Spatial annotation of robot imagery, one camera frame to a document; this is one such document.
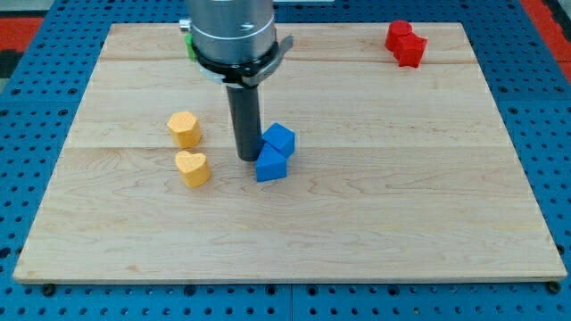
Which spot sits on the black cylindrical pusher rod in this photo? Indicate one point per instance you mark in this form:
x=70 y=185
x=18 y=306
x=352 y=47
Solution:
x=245 y=114

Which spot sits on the blue cube block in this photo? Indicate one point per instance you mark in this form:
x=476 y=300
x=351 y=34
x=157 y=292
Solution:
x=280 y=138

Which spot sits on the blue triangle block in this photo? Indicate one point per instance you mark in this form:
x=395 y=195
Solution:
x=270 y=164

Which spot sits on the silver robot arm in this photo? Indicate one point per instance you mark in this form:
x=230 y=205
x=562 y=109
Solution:
x=235 y=44

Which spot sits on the green block behind arm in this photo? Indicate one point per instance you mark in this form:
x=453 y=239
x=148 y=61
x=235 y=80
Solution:
x=189 y=47

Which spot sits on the yellow pentagon block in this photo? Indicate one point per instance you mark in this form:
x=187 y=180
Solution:
x=184 y=129

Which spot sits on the yellow heart block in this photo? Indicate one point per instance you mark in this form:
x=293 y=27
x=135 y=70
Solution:
x=193 y=167

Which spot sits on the light wooden board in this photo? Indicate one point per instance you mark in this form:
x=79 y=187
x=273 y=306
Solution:
x=399 y=175

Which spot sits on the red cylinder block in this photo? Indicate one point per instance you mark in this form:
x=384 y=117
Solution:
x=396 y=30

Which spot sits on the red star block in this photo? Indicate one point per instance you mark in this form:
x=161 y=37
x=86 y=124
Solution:
x=409 y=50

